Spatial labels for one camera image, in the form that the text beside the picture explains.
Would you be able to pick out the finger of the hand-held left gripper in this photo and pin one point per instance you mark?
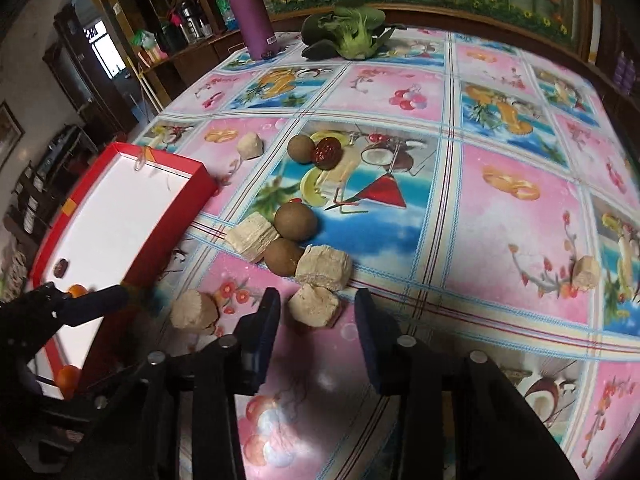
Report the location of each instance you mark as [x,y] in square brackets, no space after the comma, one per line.
[100,303]

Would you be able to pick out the green bok choy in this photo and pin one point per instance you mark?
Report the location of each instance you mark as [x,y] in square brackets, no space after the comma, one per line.
[350,35]

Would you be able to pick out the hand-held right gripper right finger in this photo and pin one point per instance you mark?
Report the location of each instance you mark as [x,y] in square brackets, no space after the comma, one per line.
[372,347]

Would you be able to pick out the beige puffed rice cake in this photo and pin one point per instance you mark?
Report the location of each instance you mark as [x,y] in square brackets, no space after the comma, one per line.
[324,267]
[250,146]
[315,310]
[251,242]
[586,272]
[194,311]

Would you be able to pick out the wooden cabinet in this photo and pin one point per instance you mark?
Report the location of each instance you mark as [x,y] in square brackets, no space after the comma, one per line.
[170,80]

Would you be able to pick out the wooden chair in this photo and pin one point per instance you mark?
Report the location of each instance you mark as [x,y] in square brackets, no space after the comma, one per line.
[30,200]

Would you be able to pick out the dark side table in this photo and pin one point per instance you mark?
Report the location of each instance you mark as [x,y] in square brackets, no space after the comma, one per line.
[65,147]

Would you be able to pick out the green plastic bottle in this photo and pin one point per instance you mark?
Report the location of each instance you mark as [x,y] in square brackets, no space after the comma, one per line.
[223,10]

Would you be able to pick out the printed pink tablecloth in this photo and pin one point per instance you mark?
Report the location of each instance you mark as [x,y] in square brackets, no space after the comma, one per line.
[500,185]

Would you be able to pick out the red cardboard box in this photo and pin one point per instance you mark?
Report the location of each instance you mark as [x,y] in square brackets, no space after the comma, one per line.
[110,220]

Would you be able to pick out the black kettle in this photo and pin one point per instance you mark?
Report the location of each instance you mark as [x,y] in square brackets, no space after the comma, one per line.
[170,35]

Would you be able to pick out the green bag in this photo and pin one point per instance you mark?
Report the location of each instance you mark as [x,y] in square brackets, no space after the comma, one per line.
[142,40]

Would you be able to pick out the black steel thermos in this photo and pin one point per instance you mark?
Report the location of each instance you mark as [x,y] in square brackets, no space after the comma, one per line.
[189,20]

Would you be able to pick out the window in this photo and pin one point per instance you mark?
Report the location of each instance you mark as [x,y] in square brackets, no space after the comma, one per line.
[107,52]

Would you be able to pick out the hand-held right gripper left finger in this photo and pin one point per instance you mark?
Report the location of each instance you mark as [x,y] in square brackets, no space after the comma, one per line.
[265,332]

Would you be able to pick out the purple water bottle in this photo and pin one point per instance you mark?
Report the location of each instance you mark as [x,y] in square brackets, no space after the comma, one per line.
[250,15]

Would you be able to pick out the brown longan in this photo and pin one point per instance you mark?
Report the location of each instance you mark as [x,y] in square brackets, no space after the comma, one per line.
[283,256]
[296,220]
[299,149]

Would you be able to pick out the orange tangerine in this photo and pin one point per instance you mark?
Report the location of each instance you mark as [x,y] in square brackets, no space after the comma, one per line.
[77,291]
[67,379]

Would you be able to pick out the red date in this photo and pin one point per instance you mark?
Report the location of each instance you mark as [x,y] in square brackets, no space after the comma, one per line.
[327,150]
[62,267]

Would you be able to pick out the framed wall picture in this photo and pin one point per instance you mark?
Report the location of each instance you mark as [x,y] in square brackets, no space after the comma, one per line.
[7,130]

